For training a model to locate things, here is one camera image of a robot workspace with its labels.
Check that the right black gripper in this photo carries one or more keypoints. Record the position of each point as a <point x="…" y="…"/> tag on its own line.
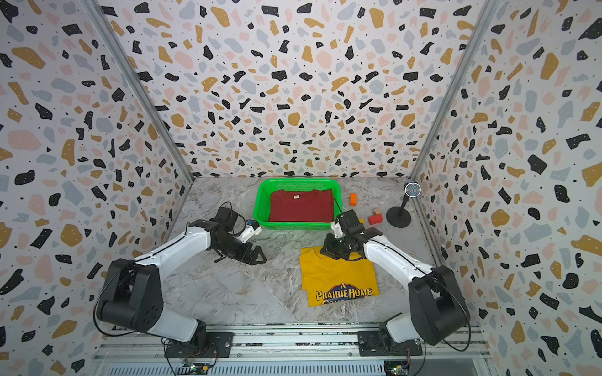
<point x="327" y="249"/>

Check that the red t-shirt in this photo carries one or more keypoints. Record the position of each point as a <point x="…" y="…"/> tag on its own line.
<point x="302" y="206"/>

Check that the aluminium rail frame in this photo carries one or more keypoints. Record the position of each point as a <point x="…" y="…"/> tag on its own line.
<point x="295" y="349"/>

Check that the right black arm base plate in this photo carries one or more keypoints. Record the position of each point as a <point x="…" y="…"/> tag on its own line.
<point x="378" y="344"/>

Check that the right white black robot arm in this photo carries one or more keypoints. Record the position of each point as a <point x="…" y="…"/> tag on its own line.
<point x="437" y="308"/>

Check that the green circuit board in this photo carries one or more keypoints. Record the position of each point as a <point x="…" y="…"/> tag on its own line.
<point x="397" y="368"/>
<point x="197" y="368"/>

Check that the left green circuit board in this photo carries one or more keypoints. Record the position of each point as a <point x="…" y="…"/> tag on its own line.
<point x="197" y="368"/>

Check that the right green circuit board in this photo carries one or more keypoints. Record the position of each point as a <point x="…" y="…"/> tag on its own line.
<point x="397" y="368"/>

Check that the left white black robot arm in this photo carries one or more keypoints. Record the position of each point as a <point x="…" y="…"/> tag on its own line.
<point x="132" y="295"/>

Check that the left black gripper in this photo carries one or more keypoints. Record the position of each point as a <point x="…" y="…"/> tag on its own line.
<point x="246" y="251"/>

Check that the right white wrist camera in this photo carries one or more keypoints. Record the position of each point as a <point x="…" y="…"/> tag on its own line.
<point x="337" y="230"/>

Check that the black stand with round gauge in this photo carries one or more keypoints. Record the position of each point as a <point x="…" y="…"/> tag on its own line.
<point x="400" y="217"/>

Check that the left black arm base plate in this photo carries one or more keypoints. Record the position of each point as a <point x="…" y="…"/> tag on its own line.
<point x="205" y="344"/>

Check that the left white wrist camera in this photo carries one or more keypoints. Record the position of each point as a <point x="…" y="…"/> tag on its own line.
<point x="252" y="229"/>

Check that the yellow printed t-shirt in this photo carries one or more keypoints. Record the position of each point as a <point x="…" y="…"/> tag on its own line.
<point x="328" y="281"/>

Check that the red wooden block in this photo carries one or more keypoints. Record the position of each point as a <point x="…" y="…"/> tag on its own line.
<point x="375" y="219"/>

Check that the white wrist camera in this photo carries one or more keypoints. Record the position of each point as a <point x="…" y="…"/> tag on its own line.
<point x="252" y="229"/>
<point x="337" y="230"/>

